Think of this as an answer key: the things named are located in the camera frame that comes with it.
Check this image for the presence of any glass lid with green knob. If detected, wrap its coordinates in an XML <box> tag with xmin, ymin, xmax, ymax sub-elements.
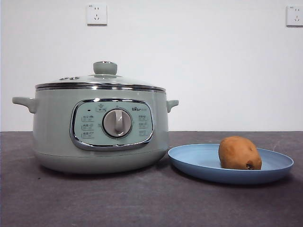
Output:
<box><xmin>36</xmin><ymin>61</ymin><xmax>166</xmax><ymax>90</ymax></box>

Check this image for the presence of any brown potato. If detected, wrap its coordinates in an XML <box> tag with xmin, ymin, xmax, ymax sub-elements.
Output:
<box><xmin>218</xmin><ymin>135</ymin><xmax>263</xmax><ymax>171</ymax></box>

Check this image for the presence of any blue round plate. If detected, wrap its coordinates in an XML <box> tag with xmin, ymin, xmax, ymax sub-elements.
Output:
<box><xmin>167</xmin><ymin>143</ymin><xmax>294</xmax><ymax>185</ymax></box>

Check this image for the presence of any pale green electric steamer pot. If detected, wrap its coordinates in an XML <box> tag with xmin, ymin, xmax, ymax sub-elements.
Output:
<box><xmin>12</xmin><ymin>86</ymin><xmax>179</xmax><ymax>175</ymax></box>

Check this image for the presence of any white wall socket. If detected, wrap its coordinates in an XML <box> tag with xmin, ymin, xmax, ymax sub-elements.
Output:
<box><xmin>285</xmin><ymin>5</ymin><xmax>303</xmax><ymax>27</ymax></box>
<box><xmin>86</xmin><ymin>4</ymin><xmax>108</xmax><ymax>26</ymax></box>

